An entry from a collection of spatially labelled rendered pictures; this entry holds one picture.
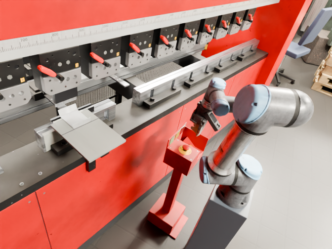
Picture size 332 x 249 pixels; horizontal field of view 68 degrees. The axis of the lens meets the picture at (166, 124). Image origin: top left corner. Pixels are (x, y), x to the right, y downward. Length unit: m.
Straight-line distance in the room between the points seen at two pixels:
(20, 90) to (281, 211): 2.14
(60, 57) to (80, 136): 0.31
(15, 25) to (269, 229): 2.08
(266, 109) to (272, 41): 2.08
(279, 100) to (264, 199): 1.75
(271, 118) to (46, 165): 0.87
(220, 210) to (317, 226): 1.43
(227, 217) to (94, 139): 0.70
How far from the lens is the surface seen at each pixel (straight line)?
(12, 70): 0.91
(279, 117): 0.76
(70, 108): 1.17
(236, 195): 1.18
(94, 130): 1.07
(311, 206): 2.66
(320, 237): 2.49
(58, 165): 1.12
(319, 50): 5.83
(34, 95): 1.27
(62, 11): 0.92
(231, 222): 1.28
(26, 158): 1.18
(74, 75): 1.04
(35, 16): 0.88
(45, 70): 0.91
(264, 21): 2.78
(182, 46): 1.48
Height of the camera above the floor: 1.72
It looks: 39 degrees down
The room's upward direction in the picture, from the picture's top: 13 degrees clockwise
